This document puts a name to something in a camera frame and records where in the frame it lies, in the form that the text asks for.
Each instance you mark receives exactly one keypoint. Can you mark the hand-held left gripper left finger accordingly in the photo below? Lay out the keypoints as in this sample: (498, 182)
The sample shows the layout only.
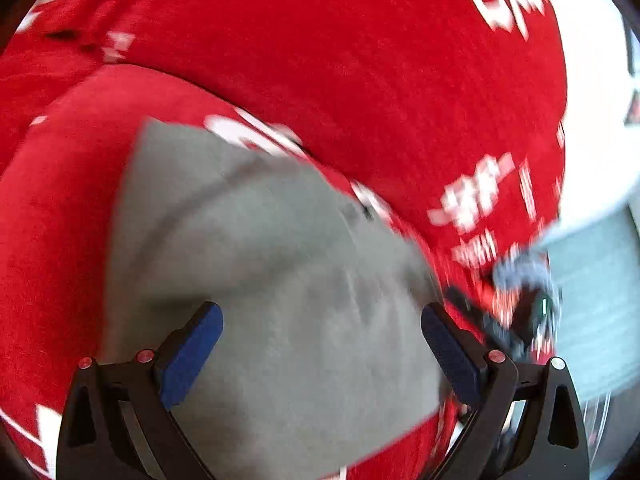
(192, 355)

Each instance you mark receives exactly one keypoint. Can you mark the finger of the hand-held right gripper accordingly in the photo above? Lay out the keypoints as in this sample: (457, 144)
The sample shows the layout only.
(482, 320)

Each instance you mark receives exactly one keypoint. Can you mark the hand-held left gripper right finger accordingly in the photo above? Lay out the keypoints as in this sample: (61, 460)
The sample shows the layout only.
(452, 355)

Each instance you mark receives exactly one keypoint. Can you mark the grey small shirt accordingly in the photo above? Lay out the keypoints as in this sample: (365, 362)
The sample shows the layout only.
(275, 285)

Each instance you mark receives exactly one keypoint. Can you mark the red printed blanket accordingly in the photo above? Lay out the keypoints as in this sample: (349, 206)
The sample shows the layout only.
(350, 85)

